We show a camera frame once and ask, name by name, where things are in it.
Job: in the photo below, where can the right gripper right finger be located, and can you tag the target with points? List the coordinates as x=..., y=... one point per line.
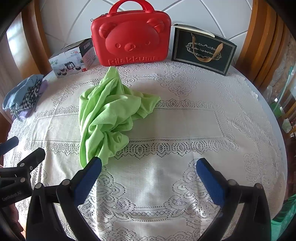
x=254, y=221

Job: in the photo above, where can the pile of folded clothes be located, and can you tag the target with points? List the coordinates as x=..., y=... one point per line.
x=23, y=98

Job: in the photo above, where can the green t-shirt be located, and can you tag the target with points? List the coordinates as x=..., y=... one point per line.
x=106, y=112

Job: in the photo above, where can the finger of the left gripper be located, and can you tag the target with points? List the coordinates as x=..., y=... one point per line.
x=30, y=162
x=8, y=145

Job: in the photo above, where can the red bear suitcase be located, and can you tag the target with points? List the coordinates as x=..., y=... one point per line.
x=127, y=37

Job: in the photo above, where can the white lace tablecloth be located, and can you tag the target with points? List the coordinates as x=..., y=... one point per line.
x=149, y=190

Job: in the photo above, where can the wooden chair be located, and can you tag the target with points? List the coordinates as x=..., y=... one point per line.
x=264, y=46

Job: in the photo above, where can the dark green gift bag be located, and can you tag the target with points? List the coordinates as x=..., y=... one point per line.
x=201, y=48

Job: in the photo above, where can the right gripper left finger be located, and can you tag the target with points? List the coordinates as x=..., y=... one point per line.
x=43, y=222

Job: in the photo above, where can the tea set box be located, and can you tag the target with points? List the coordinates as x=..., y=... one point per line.
x=74, y=58

